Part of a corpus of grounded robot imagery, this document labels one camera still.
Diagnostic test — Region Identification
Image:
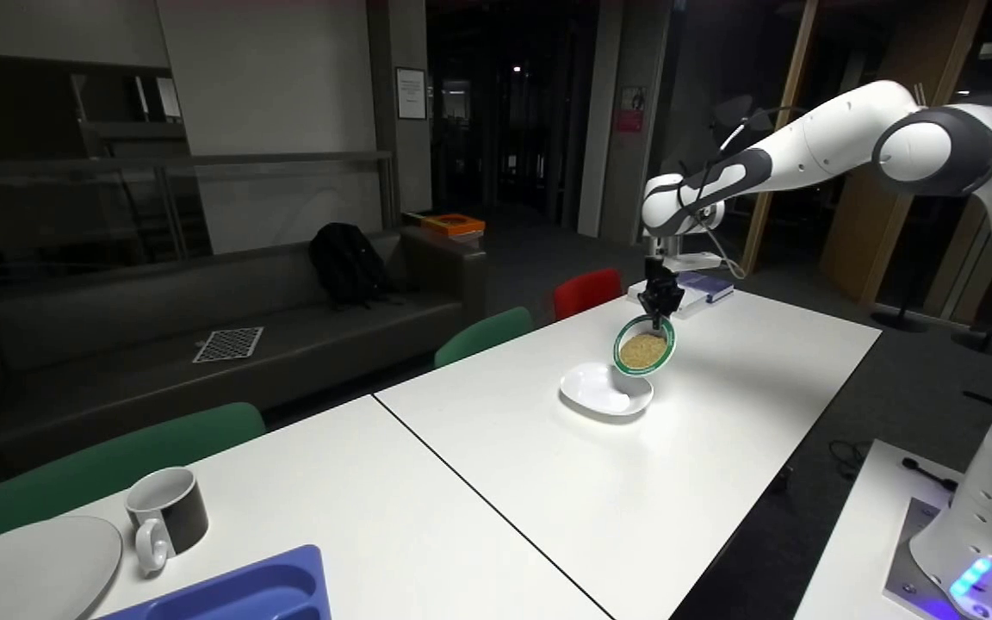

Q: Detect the framed wall notice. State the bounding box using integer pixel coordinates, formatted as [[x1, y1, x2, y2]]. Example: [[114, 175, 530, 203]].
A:
[[394, 66, 429, 121]]

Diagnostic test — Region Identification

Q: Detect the red chair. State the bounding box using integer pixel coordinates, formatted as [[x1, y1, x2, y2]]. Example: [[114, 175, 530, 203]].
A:
[[552, 267, 625, 322]]

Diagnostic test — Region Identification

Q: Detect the checkerboard sheet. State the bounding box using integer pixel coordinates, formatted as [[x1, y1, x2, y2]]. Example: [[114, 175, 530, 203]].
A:
[[192, 325, 265, 364]]

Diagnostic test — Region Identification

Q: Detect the dark mug with white handle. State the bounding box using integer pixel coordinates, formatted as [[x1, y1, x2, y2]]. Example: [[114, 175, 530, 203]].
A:
[[124, 466, 210, 577]]

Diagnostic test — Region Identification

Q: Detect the blue book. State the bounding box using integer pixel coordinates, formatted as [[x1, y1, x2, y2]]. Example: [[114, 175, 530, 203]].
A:
[[677, 270, 735, 305]]

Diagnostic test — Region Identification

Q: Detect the white plate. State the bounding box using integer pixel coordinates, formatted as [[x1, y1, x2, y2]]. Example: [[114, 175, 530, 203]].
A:
[[559, 362, 655, 419]]

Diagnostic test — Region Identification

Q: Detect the black backpack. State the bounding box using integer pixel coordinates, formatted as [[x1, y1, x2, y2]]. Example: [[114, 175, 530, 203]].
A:
[[307, 221, 395, 311]]

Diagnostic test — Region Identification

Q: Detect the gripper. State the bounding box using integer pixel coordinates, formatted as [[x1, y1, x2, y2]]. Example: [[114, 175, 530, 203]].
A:
[[637, 262, 686, 335]]

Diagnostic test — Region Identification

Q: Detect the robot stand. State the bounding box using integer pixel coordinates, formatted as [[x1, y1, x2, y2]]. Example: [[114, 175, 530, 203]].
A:
[[792, 438, 992, 620]]

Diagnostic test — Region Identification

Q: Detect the green rimmed bowl of grains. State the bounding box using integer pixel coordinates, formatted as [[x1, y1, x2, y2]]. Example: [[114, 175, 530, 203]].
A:
[[612, 313, 679, 378]]

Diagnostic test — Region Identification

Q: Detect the grey plate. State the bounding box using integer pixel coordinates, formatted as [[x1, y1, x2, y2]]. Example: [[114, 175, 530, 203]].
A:
[[0, 514, 124, 620]]

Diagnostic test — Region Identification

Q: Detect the red wall sign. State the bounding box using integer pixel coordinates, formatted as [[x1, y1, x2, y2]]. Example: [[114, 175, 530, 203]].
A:
[[616, 85, 648, 134]]

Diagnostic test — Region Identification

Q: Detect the green chair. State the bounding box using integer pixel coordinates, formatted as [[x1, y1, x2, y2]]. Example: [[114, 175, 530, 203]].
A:
[[433, 306, 536, 370], [0, 401, 267, 554]]

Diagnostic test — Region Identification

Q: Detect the orange box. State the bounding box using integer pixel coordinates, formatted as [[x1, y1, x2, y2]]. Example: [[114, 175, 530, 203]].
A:
[[419, 212, 487, 239]]

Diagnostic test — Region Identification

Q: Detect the blue plastic tray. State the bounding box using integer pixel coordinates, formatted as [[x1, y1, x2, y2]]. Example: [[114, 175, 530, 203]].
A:
[[93, 543, 334, 620]]

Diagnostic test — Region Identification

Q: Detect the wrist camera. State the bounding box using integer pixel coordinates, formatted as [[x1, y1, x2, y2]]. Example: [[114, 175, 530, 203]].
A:
[[661, 251, 723, 272]]

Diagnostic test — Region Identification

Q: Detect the dark sofa bench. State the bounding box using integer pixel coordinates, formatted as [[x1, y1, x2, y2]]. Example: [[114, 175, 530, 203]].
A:
[[0, 226, 489, 470]]

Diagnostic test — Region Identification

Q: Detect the glass railing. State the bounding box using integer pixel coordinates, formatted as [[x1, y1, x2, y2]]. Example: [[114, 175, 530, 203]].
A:
[[0, 150, 400, 264]]

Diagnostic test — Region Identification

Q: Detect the white book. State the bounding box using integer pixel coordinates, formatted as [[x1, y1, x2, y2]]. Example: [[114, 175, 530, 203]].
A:
[[627, 279, 712, 320]]

